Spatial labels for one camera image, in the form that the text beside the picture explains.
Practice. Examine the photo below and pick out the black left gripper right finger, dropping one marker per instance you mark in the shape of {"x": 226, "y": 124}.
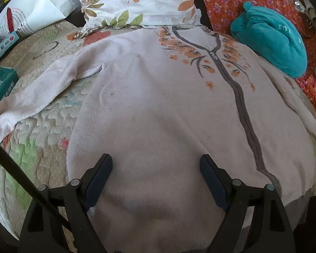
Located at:
{"x": 270, "y": 230}

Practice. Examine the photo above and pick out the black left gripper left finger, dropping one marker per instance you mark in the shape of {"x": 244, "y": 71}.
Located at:
{"x": 67, "y": 207}

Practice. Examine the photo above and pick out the pale pink zip cardigan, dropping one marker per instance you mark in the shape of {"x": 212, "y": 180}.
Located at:
{"x": 173, "y": 126}

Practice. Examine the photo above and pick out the quilted heart pattern bedspread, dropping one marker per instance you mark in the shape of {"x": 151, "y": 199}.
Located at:
{"x": 39, "y": 126}

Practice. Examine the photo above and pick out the teal plush garment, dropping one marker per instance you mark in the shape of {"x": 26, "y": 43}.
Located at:
{"x": 272, "y": 36}

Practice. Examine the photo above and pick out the light blue shapes box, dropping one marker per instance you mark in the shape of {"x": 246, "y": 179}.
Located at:
{"x": 8, "y": 42}

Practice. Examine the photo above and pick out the white paper shopping bag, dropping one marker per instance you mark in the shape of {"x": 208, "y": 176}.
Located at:
{"x": 30, "y": 16}

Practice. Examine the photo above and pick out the white floral pillow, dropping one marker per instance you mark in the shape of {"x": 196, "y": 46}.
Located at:
{"x": 118, "y": 14}

